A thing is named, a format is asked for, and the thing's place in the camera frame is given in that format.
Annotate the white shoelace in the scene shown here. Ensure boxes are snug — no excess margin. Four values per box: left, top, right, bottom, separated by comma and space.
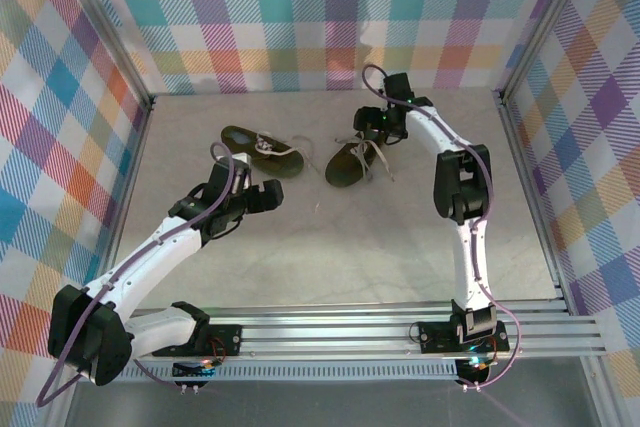
253, 130, 324, 176
333, 129, 397, 183

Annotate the olive green canvas shoe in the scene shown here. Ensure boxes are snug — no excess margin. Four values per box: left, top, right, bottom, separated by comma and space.
220, 125, 306, 180
324, 134, 381, 189

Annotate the colourful plaid cloth panel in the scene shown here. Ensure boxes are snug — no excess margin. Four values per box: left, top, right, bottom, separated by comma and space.
0, 0, 149, 427
82, 0, 571, 97
504, 0, 640, 427

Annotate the small circuit board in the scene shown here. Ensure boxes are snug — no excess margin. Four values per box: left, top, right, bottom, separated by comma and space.
172, 359, 220, 395
453, 355, 495, 392

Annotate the aluminium side rail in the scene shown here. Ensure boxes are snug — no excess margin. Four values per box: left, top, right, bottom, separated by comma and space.
494, 91, 571, 313
89, 99, 156, 321

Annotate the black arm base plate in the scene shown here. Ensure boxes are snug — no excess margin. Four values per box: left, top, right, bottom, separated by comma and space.
416, 320, 511, 354
189, 324, 245, 359

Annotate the aluminium mounting rail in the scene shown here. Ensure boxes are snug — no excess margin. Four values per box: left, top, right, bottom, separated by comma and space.
119, 299, 609, 364

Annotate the aluminium corner post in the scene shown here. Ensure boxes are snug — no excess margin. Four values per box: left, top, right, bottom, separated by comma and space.
47, 0, 157, 116
492, 0, 599, 103

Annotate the slotted grey cable duct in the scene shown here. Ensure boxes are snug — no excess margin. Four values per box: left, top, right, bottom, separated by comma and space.
119, 362, 464, 382

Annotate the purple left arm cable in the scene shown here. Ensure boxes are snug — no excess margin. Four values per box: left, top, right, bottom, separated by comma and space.
34, 141, 239, 408

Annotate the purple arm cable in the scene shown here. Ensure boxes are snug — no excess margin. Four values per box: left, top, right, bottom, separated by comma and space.
34, 141, 239, 408
360, 64, 524, 391

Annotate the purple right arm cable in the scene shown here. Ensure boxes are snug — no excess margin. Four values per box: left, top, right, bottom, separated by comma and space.
360, 64, 524, 391

